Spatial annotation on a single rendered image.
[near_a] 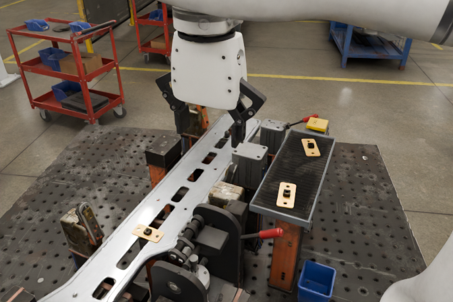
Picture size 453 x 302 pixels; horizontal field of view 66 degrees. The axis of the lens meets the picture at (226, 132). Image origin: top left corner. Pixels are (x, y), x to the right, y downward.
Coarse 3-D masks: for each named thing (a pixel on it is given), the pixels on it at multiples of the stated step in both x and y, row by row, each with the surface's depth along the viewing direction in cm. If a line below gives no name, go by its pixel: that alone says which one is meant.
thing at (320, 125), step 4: (312, 120) 114; (316, 120) 114; (320, 120) 114; (324, 120) 114; (308, 124) 112; (312, 124) 112; (316, 124) 112; (320, 124) 112; (324, 124) 112; (308, 128) 112; (312, 128) 111; (316, 128) 110; (320, 128) 110; (324, 128) 110
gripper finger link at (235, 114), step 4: (240, 100) 50; (240, 104) 50; (236, 108) 48; (240, 108) 50; (244, 108) 50; (232, 112) 48; (236, 112) 48; (240, 112) 51; (232, 116) 49; (236, 116) 48; (240, 116) 48; (236, 120) 49; (240, 120) 49; (240, 124) 49
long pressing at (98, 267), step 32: (224, 128) 140; (256, 128) 140; (192, 160) 122; (224, 160) 122; (160, 192) 108; (192, 192) 108; (128, 224) 97; (96, 256) 88; (160, 256) 89; (64, 288) 81; (96, 288) 81
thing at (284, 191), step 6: (282, 186) 86; (294, 186) 86; (282, 192) 84; (288, 192) 83; (294, 192) 84; (282, 198) 82; (288, 198) 82; (294, 198) 82; (276, 204) 81; (282, 204) 80; (288, 204) 80
